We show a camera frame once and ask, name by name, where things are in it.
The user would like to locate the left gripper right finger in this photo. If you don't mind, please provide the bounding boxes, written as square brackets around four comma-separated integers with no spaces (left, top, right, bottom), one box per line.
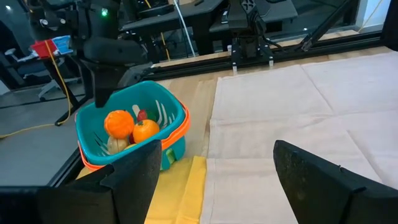
[272,139,398,224]

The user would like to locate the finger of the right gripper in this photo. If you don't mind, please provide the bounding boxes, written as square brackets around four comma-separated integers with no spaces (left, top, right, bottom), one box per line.
[81,60,125,108]

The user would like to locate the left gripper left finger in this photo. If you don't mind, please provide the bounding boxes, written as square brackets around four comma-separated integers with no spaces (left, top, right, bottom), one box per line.
[70,139,163,224]

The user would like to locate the tan toy potato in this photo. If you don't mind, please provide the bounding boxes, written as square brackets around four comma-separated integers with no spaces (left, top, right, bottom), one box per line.
[107,136,129,156]

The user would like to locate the ribbed orange toy pumpkin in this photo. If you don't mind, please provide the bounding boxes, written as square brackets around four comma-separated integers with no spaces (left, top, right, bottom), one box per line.
[103,110,136,140]

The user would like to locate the smooth toy orange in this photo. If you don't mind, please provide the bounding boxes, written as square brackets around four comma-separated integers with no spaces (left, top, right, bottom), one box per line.
[132,119,160,144]

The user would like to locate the yellow cloth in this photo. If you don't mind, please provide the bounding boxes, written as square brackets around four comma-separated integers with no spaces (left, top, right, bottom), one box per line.
[76,155,208,224]

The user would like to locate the teal basket orange rim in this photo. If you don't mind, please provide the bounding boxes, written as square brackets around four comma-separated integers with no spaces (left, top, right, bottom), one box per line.
[74,80,191,172]

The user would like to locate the blue white box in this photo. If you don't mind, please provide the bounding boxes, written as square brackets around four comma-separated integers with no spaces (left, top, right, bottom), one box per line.
[52,35,74,56]

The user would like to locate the black desk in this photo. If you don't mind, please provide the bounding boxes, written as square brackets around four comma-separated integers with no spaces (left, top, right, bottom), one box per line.
[119,0,299,58]

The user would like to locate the red bin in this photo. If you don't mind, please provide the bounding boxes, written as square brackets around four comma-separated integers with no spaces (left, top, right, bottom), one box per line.
[30,39,58,59]

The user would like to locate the office chair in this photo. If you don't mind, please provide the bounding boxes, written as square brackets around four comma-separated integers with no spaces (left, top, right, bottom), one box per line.
[4,46,80,102]

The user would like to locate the pale pink cloth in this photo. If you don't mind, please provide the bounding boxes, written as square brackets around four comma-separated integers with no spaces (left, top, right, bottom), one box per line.
[200,51,398,224]

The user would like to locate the yellow cable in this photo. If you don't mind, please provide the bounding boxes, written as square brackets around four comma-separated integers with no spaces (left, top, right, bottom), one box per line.
[0,40,73,139]

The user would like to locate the white cable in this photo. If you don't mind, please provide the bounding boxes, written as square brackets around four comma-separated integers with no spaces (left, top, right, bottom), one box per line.
[172,0,197,58]

